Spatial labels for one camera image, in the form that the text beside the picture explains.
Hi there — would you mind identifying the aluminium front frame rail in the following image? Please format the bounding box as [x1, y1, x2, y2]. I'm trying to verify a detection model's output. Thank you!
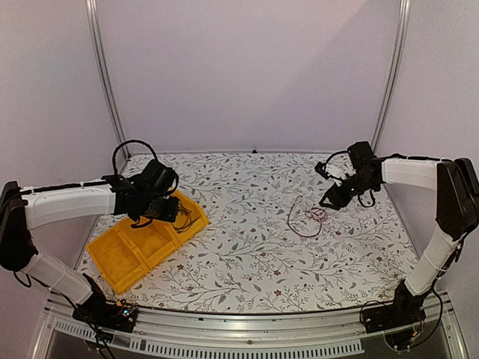
[32, 291, 472, 358]

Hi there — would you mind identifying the aluminium corner post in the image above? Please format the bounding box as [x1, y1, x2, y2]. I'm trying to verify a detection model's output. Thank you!
[85, 0, 126, 144]
[371, 0, 411, 153]

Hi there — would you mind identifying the yellow divided plastic bin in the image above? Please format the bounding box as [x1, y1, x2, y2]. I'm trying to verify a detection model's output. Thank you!
[86, 191, 209, 295]

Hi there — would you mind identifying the aluminium right corner post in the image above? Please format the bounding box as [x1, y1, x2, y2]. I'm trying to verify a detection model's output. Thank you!
[371, 0, 411, 153]

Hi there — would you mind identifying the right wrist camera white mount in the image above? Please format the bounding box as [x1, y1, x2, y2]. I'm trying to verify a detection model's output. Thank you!
[314, 162, 350, 185]

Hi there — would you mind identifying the black thin cable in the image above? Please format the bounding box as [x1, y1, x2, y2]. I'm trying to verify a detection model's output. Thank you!
[174, 201, 201, 235]

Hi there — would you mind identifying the floral patterned table mat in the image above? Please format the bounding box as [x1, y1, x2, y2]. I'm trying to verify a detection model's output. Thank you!
[65, 152, 427, 314]

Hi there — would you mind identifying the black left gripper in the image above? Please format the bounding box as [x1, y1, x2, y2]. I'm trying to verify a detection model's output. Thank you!
[141, 195, 180, 223]

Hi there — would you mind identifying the black braided left camera cable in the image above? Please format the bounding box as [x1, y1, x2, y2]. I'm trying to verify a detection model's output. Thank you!
[112, 139, 159, 177]

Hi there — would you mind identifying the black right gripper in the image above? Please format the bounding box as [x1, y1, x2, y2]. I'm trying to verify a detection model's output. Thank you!
[320, 172, 378, 210]

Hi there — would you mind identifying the left arm base electronics board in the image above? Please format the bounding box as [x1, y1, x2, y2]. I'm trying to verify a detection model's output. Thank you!
[73, 296, 138, 333]

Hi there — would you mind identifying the black braided camera cable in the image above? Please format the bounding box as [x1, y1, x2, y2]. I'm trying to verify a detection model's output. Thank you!
[324, 149, 351, 169]
[112, 139, 159, 177]

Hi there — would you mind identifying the right arm base electronics board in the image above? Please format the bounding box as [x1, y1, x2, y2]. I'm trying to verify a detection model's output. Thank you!
[359, 299, 444, 353]

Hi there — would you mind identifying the red thin cable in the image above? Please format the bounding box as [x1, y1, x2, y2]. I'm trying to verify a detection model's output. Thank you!
[305, 207, 329, 224]
[286, 194, 323, 239]

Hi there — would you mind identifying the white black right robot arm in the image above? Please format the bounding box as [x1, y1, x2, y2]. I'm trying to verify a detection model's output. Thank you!
[314, 141, 478, 326]

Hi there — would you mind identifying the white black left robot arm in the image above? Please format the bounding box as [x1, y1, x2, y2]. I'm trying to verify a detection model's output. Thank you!
[1, 159, 179, 325]

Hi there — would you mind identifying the black braided right camera cable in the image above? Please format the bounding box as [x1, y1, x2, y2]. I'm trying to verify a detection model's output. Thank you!
[324, 149, 351, 169]

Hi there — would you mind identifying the aluminium left corner post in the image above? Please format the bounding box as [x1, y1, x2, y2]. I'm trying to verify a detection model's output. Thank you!
[85, 0, 126, 144]

